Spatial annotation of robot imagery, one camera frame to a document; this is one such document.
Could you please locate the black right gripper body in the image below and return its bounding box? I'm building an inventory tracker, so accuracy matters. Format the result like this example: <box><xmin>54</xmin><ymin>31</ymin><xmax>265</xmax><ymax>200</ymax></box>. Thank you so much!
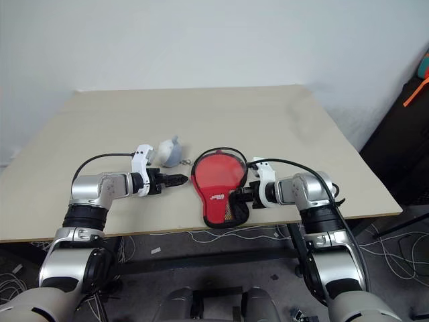
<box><xmin>243</xmin><ymin>179</ymin><xmax>265</xmax><ymax>210</ymax></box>

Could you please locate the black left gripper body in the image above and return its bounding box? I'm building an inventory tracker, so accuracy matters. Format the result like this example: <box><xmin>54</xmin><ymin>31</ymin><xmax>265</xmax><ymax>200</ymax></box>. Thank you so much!
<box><xmin>147</xmin><ymin>167</ymin><xmax>168</xmax><ymax>197</ymax></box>

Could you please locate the white grey plush keychain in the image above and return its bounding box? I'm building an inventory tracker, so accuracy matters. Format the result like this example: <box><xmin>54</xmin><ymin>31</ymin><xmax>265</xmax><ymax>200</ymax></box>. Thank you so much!
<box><xmin>157</xmin><ymin>135</ymin><xmax>194</xmax><ymax>168</ymax></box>

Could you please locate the black red paddle case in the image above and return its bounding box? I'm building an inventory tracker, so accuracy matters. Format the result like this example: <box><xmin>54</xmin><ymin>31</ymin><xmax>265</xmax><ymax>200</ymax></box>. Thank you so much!
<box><xmin>190</xmin><ymin>145</ymin><xmax>251</xmax><ymax>229</ymax></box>

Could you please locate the red table tennis paddle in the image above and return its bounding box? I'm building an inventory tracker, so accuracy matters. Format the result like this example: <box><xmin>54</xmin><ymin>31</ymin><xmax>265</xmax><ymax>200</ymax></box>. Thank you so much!
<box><xmin>193</xmin><ymin>152</ymin><xmax>247</xmax><ymax>202</ymax></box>

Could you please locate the dark grey rounded shape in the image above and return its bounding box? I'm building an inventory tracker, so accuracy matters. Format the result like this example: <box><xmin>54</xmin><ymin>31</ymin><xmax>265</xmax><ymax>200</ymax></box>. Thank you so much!
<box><xmin>158</xmin><ymin>287</ymin><xmax>196</xmax><ymax>322</ymax></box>
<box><xmin>243</xmin><ymin>286</ymin><xmax>283</xmax><ymax>322</ymax></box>

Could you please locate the small black white device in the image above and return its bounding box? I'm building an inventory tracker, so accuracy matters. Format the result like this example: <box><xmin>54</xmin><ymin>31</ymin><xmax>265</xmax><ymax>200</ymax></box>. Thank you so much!
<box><xmin>290</xmin><ymin>307</ymin><xmax>323</xmax><ymax>322</ymax></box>

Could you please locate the black cabinet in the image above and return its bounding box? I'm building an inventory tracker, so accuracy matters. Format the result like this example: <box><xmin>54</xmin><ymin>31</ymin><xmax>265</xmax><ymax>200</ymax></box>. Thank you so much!
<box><xmin>359</xmin><ymin>46</ymin><xmax>429</xmax><ymax>217</ymax></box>

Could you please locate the teal orange object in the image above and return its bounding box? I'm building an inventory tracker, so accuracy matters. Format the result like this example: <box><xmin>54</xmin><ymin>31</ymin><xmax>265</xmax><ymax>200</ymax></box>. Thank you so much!
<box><xmin>416</xmin><ymin>52</ymin><xmax>429</xmax><ymax>80</ymax></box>

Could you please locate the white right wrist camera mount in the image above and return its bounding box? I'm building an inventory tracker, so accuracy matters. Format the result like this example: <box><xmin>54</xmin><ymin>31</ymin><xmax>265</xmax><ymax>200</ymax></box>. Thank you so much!
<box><xmin>251</xmin><ymin>156</ymin><xmax>280</xmax><ymax>207</ymax></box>

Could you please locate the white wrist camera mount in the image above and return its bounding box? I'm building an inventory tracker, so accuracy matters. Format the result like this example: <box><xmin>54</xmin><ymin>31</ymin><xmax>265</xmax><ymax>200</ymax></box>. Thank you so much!
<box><xmin>129</xmin><ymin>144</ymin><xmax>157</xmax><ymax>198</ymax></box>
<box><xmin>251</xmin><ymin>156</ymin><xmax>280</xmax><ymax>207</ymax></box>

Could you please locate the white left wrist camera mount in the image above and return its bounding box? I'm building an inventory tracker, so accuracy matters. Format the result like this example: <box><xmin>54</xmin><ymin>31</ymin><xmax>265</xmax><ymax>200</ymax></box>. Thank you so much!
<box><xmin>129</xmin><ymin>144</ymin><xmax>157</xmax><ymax>198</ymax></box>

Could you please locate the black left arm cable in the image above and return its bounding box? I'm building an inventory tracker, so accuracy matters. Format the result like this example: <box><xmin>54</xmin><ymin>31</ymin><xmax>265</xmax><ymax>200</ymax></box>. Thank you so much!
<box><xmin>72</xmin><ymin>152</ymin><xmax>135</xmax><ymax>189</ymax></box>

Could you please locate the black metal table frame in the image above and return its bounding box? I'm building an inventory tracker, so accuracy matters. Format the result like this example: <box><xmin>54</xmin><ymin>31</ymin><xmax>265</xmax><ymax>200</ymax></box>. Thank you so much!
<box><xmin>110</xmin><ymin>201</ymin><xmax>429</xmax><ymax>279</ymax></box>

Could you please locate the orange strap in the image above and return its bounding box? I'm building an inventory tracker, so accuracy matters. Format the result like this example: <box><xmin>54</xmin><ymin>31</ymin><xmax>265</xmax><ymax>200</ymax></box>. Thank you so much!
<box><xmin>403</xmin><ymin>76</ymin><xmax>429</xmax><ymax>108</ymax></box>

